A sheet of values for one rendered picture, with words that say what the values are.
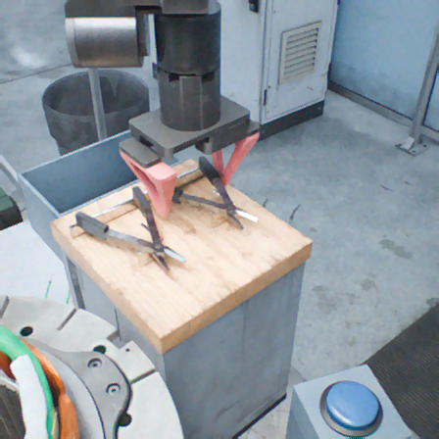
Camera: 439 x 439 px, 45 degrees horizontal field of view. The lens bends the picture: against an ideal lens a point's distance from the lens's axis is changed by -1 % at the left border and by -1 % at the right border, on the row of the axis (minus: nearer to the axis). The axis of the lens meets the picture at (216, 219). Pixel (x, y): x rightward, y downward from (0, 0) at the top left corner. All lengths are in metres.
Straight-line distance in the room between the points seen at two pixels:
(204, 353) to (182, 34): 0.29
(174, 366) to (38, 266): 0.51
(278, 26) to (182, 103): 2.09
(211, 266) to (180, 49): 0.20
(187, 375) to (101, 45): 0.31
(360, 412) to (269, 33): 2.20
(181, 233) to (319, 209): 1.82
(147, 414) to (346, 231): 1.92
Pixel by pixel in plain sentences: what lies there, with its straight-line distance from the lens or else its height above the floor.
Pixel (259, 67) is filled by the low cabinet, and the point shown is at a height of 0.40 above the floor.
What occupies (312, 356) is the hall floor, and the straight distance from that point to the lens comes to 1.79.
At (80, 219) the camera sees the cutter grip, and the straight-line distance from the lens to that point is 0.54.
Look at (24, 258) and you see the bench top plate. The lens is 0.99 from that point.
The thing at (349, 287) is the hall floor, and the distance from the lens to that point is 2.02.
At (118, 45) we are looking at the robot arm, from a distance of 0.46.
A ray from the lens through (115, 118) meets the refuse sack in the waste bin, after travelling 1.87.
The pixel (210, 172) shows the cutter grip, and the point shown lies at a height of 1.09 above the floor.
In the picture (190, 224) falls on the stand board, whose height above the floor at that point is 1.06.
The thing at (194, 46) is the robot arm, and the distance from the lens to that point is 0.46.
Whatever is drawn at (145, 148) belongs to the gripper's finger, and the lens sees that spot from 0.51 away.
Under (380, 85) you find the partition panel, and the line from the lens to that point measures 2.90.
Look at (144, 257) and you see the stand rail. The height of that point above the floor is 1.08.
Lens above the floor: 1.42
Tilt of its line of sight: 39 degrees down
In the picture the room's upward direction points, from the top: straight up
